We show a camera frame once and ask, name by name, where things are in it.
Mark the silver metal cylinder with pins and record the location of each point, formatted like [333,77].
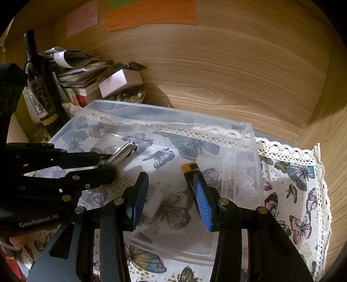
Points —
[122,153]

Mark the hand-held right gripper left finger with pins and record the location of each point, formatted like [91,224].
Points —
[137,202]

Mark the yellow and black small tool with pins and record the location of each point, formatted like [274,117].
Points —
[190,166]

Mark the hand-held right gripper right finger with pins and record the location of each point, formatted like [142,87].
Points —
[202,202]

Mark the dark glass wine bottle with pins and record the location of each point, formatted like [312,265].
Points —
[40,89]

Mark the stack of books and papers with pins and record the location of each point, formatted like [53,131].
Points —
[78,76]

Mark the orange paper note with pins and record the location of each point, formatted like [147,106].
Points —
[151,15]

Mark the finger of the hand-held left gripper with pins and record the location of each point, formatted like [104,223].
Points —
[70,158]
[92,177]

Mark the clear plastic storage box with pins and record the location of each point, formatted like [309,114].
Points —
[173,151]

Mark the pink cardboard box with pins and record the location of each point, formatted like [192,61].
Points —
[120,81]

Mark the green paper note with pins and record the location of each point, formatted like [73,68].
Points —
[119,3]

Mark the pink paper note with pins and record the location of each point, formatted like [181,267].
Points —
[81,20]

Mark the bowl of small stones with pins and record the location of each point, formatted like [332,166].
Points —
[127,97]

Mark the butterfly print lace tablecloth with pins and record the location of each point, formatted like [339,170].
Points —
[292,206]

